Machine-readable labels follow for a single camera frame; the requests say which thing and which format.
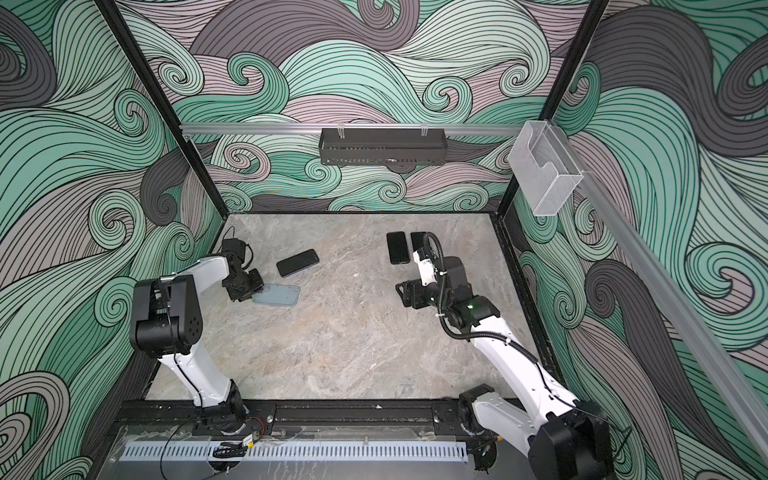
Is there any black smartphone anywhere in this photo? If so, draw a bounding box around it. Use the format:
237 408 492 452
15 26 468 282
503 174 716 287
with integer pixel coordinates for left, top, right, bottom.
276 249 320 278
410 231 425 252

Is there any black phone case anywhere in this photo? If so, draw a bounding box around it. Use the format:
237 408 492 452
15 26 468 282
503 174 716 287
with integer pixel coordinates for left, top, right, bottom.
386 231 411 265

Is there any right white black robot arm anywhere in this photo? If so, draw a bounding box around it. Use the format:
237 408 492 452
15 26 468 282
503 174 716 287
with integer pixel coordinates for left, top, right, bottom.
395 249 616 479

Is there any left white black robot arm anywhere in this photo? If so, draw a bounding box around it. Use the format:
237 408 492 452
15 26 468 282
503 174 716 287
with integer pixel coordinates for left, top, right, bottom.
129 238 264 436

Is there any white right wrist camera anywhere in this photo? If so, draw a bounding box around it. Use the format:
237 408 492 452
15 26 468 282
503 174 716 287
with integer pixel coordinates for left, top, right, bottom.
412 249 437 287

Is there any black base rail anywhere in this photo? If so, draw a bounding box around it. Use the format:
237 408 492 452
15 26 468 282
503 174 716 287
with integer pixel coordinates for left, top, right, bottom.
117 398 482 437

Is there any clear acrylic wall holder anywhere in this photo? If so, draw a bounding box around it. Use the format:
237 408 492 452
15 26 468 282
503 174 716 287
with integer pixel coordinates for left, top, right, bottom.
508 121 583 217

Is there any black wall tray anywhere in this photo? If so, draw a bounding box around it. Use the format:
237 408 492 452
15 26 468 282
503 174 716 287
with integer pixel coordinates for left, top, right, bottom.
318 129 448 166

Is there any back aluminium rail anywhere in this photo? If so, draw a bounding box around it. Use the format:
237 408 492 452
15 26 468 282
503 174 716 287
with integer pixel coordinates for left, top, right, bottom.
179 122 523 137

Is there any aluminium rail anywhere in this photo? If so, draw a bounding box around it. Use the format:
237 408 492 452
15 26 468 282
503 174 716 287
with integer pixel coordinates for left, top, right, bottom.
179 122 523 137
552 126 767 460

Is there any white slotted cable duct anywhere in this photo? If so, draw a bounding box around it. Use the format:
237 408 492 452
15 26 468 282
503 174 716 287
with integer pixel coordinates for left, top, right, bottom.
117 440 468 463

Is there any right aluminium rail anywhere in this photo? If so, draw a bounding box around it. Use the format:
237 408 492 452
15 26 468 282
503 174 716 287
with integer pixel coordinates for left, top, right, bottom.
552 126 767 460

